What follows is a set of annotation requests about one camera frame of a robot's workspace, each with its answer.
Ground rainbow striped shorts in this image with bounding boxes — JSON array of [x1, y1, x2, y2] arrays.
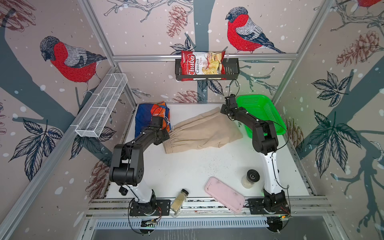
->
[[135, 102, 172, 137]]

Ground beige shorts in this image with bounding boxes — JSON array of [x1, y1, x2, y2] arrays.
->
[[163, 108, 243, 154]]

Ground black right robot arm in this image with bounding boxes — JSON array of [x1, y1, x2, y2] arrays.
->
[[221, 94, 286, 202]]

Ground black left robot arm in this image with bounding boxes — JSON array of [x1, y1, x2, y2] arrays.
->
[[109, 127, 170, 204]]

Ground green plastic basket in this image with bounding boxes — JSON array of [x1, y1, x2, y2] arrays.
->
[[236, 95, 287, 136]]

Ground red Chuba chips bag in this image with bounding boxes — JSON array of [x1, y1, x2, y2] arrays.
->
[[181, 51, 226, 76]]

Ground black remote-like object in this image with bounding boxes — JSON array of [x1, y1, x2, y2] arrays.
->
[[119, 186, 129, 196]]

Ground spice jar black lid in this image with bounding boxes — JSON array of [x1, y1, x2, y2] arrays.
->
[[170, 189, 189, 215]]

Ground pink rectangular case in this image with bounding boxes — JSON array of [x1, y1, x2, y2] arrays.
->
[[205, 177, 245, 214]]

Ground black wall basket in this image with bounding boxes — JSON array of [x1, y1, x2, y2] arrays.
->
[[175, 58, 240, 81]]

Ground white wire mesh shelf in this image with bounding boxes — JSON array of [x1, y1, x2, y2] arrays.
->
[[75, 73, 128, 138]]

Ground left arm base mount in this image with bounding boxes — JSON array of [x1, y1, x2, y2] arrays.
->
[[129, 199, 171, 217]]

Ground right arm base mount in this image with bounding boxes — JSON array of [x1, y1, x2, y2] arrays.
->
[[245, 198, 291, 215]]

